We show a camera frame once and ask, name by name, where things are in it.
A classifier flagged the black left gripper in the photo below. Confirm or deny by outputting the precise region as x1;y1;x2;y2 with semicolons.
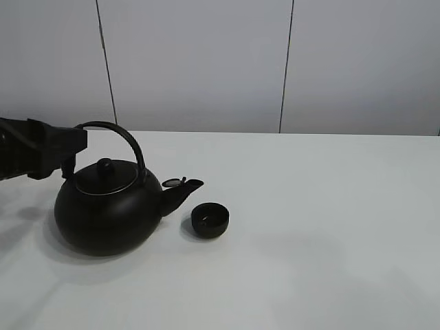
1;118;87;180

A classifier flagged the black round teapot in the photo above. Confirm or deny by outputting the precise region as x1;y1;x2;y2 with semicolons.
54;121;204;256

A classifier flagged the small black teacup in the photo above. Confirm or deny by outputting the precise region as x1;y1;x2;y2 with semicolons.
190;202;230;239

